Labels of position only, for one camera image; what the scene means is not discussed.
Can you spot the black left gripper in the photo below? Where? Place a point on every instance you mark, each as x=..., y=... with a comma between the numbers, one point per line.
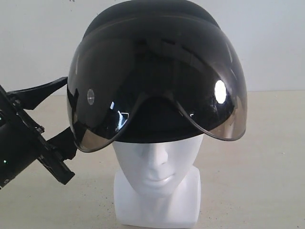
x=21, y=140

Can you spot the black helmet with tinted visor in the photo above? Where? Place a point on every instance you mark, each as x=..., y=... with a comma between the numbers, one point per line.
x=153, y=71

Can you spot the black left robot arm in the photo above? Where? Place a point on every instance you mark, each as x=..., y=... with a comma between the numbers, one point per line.
x=21, y=139

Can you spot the white mannequin head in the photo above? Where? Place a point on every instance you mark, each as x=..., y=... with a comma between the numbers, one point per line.
x=158, y=178

